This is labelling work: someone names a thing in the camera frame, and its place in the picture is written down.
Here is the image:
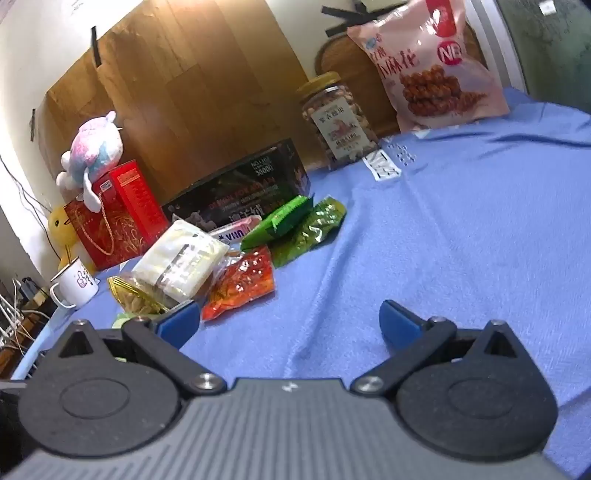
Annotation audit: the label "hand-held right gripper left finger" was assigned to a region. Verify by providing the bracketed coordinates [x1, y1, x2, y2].
[46, 300, 227, 398]

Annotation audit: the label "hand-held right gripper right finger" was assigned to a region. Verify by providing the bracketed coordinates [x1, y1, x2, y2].
[350, 300, 527, 398]

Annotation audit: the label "gold snack packet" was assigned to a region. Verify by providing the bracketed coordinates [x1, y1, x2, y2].
[107, 272, 178, 317]

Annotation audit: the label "white snack packet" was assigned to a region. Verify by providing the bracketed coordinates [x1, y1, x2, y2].
[131, 219, 230, 303]

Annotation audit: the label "red snack packet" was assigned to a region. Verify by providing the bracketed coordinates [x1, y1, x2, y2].
[202, 246, 277, 321]

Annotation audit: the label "pink white candy packet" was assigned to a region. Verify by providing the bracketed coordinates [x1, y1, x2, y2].
[208, 215, 264, 245]

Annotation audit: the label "olive green snack packet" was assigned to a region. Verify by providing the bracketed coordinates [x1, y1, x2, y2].
[270, 198, 347, 268]

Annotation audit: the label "bright green snack packet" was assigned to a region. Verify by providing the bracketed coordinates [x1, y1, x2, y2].
[240, 195, 315, 252]

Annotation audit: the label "black printed box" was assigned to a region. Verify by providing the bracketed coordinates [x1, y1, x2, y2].
[161, 137, 312, 232]

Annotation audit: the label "printed blue cloth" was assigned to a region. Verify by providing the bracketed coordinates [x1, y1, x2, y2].
[9, 85, 591, 477]

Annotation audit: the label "white enamel mug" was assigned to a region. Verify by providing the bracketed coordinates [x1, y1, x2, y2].
[48, 257, 100, 310]

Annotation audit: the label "red gift box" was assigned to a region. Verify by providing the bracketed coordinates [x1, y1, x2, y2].
[64, 159, 169, 272]

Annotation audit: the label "yellow plush toy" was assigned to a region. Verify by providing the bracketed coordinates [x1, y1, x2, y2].
[47, 203, 98, 278]

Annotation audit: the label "pink plush toy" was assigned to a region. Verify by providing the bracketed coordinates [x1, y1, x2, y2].
[55, 110, 124, 213]

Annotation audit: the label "clear nut jar yellow lid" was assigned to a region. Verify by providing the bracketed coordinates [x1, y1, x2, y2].
[295, 71, 380, 171]

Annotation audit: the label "wood pattern board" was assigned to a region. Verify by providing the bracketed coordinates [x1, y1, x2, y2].
[37, 0, 310, 204]

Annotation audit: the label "pink snack bag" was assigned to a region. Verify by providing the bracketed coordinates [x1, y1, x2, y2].
[346, 0, 511, 134]

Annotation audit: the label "crossed black tape strips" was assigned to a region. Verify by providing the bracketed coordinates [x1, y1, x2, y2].
[321, 0, 394, 38]

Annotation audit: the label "frosted green window pane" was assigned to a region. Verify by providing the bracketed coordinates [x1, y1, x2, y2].
[496, 0, 591, 112]

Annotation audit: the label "white cables bundle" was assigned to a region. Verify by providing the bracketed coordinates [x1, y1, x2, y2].
[0, 277, 51, 361]

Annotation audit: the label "black wall cable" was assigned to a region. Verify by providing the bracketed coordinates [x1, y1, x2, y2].
[0, 154, 63, 259]

